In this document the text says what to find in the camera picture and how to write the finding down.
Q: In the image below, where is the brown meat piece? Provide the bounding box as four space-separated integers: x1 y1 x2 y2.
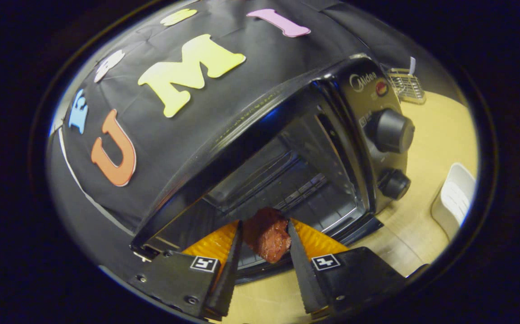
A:
242 207 293 264

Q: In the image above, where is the black electric oven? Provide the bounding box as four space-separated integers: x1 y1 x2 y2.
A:
129 54 416 285

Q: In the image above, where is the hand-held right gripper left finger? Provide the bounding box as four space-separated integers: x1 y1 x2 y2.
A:
129 220 244 321

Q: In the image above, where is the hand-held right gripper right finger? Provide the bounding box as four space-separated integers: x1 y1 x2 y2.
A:
286 218 429 314

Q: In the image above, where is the metal wire utensil holder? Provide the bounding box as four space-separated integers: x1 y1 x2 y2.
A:
386 67 427 105

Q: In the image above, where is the white plastic container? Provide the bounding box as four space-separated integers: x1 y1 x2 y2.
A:
431 163 476 241

